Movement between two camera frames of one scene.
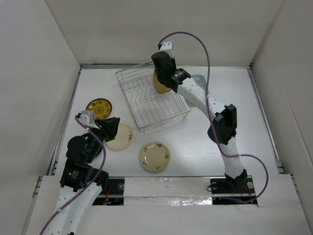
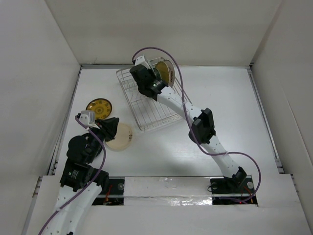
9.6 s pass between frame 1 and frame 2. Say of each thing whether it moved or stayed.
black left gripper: stayed
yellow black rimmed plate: stayed
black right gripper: moved
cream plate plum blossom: stayed
